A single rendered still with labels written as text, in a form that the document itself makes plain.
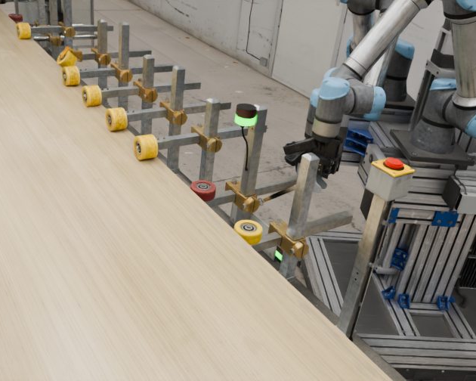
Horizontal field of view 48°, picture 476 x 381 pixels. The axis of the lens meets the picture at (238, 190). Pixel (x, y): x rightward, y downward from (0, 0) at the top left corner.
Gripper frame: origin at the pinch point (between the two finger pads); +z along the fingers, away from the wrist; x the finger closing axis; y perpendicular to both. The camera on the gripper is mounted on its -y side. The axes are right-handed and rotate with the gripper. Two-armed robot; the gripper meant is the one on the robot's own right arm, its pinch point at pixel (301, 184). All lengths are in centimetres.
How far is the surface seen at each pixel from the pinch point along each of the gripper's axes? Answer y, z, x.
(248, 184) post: -28.4, -9.6, -5.7
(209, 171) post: -27.1, -1.4, 19.3
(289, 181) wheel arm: -7.4, -3.7, -1.5
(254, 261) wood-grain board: -49, -8, -38
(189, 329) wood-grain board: -76, -9, -51
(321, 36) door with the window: 238, 24, 249
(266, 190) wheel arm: -17.1, -2.5, -1.5
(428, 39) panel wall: 237, -5, 132
